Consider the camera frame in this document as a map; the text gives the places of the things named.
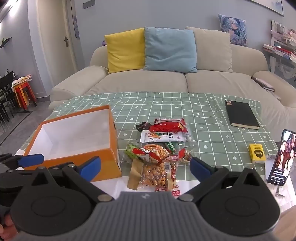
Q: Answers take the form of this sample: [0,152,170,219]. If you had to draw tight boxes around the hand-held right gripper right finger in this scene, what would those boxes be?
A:
[177,157,270,202]

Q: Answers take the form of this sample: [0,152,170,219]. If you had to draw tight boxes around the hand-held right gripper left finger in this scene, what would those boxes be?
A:
[22,156,115,203]

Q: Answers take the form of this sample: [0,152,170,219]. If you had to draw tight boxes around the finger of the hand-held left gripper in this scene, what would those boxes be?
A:
[0,153,44,168]

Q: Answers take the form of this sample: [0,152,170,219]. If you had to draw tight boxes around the orange cardboard box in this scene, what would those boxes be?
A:
[23,105,122,183]

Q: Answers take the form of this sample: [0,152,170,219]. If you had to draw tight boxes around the red label clear snack packet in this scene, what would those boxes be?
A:
[166,149,193,167]

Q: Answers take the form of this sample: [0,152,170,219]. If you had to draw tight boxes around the white snack packet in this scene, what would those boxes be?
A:
[140,130,192,143]

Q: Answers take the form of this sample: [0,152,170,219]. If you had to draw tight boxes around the orange striped snack bag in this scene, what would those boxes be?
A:
[138,144,168,164]

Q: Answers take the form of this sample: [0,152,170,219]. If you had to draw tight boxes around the person's left hand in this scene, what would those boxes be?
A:
[0,214,18,241]

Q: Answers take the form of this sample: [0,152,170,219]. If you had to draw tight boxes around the small green snack packet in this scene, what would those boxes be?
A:
[165,142,179,154]

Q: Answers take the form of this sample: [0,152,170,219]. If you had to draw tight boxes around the black dining chair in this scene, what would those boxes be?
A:
[0,71,18,109]
[0,97,11,127]

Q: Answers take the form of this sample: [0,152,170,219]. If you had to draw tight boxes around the small yellow box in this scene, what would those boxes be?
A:
[248,144,267,164]

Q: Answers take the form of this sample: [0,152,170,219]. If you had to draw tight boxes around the green checked tablecloth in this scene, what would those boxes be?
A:
[15,92,279,182]

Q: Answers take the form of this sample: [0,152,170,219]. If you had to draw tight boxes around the stacked red orange stools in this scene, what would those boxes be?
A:
[13,81,37,113]

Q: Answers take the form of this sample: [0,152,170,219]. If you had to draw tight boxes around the dark brown snack packet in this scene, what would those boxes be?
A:
[136,121,152,133]

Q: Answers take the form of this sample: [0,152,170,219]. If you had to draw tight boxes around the black notebook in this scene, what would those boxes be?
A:
[225,100,261,130]

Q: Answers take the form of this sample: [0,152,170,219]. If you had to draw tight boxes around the pale cloth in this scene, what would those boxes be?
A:
[12,74,33,87]

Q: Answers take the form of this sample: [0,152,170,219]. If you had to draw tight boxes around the metal phone stand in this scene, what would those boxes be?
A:
[274,184,286,197]

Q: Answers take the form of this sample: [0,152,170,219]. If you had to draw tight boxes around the smartphone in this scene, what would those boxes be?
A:
[267,129,296,186]

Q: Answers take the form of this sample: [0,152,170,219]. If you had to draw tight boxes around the beige sofa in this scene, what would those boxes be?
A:
[49,26,296,149]

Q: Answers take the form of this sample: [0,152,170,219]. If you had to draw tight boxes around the dark book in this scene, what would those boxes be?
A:
[251,77,275,92]

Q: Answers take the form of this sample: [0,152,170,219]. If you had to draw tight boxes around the white door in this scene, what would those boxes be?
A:
[63,0,78,67]

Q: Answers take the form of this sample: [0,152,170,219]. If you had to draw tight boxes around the beige cushion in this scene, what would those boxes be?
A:
[186,26,233,73]

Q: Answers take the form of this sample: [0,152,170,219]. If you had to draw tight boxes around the yellow cushion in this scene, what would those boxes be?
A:
[104,28,146,74]

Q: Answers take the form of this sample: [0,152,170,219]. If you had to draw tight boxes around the light blue cushion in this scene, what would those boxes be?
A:
[143,27,197,73]

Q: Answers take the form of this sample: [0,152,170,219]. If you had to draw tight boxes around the printed figure cushion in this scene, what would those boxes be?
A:
[217,13,248,47]

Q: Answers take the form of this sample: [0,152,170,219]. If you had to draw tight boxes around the stack of books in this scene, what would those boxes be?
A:
[262,20,296,62]

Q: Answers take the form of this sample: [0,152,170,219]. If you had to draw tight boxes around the wall shelf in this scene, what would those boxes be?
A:
[0,37,12,49]

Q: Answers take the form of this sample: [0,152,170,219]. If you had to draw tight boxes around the blue wall poster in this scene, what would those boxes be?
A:
[70,0,80,38]

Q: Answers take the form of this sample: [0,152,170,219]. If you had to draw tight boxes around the framed wall picture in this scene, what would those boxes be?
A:
[245,0,285,17]

